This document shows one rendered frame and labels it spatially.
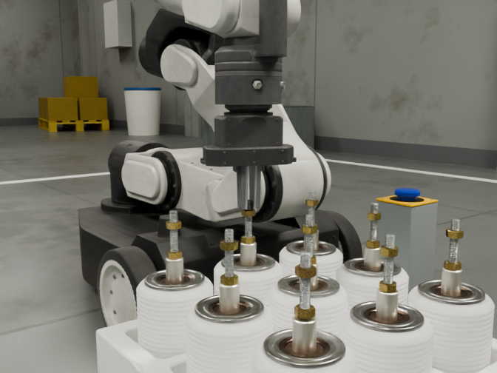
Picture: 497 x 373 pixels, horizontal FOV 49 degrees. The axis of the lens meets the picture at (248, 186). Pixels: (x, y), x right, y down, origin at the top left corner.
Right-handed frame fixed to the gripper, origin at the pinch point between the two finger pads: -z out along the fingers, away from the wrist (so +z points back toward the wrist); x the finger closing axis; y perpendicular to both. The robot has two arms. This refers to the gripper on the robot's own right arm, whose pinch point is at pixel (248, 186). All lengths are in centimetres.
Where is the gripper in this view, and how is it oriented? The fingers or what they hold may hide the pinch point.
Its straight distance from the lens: 74.1
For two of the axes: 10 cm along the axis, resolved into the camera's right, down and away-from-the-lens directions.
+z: 0.0, -9.9, -1.6
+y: 2.6, 1.6, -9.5
